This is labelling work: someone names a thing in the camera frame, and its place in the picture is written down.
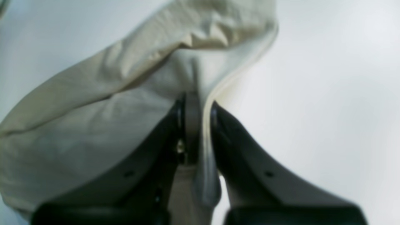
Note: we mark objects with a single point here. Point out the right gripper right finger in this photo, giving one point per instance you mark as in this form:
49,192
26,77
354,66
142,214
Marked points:
262,191

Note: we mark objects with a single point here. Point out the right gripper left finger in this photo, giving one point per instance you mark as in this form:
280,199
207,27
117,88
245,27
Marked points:
136,191

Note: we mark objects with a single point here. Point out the cream white T-shirt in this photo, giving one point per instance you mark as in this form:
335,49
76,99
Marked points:
91,115

